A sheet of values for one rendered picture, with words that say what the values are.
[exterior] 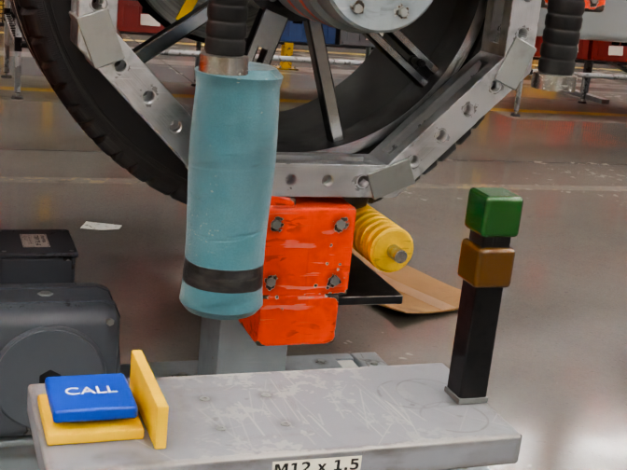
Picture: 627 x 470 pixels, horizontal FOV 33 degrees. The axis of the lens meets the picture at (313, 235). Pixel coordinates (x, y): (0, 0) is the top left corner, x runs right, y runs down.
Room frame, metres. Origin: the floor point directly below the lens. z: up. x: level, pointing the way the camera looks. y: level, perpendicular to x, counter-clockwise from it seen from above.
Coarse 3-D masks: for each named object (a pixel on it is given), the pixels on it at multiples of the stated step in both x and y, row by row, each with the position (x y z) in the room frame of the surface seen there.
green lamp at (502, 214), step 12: (468, 192) 0.97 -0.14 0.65; (480, 192) 0.95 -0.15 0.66; (492, 192) 0.96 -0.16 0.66; (504, 192) 0.96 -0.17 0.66; (468, 204) 0.97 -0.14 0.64; (480, 204) 0.95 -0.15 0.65; (492, 204) 0.94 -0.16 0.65; (504, 204) 0.94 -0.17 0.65; (516, 204) 0.95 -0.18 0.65; (468, 216) 0.96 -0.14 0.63; (480, 216) 0.94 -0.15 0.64; (492, 216) 0.94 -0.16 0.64; (504, 216) 0.94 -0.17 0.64; (516, 216) 0.95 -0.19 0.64; (480, 228) 0.94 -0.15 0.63; (492, 228) 0.94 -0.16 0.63; (504, 228) 0.94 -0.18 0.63; (516, 228) 0.95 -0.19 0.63
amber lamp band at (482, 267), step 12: (468, 240) 0.96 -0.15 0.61; (468, 252) 0.95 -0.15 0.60; (480, 252) 0.94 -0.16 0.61; (492, 252) 0.94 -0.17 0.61; (504, 252) 0.95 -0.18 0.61; (468, 264) 0.95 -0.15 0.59; (480, 264) 0.94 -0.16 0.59; (492, 264) 0.94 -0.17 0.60; (504, 264) 0.95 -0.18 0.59; (468, 276) 0.95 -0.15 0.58; (480, 276) 0.94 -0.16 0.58; (492, 276) 0.94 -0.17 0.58; (504, 276) 0.95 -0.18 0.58
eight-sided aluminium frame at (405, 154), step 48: (96, 0) 1.15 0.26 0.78; (528, 0) 1.28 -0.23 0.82; (96, 48) 1.09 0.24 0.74; (528, 48) 1.28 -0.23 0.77; (144, 96) 1.16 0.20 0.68; (432, 96) 1.30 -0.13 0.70; (480, 96) 1.26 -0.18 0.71; (384, 144) 1.27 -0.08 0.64; (432, 144) 1.24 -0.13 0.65; (288, 192) 1.18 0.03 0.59; (336, 192) 1.20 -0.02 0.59; (384, 192) 1.22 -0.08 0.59
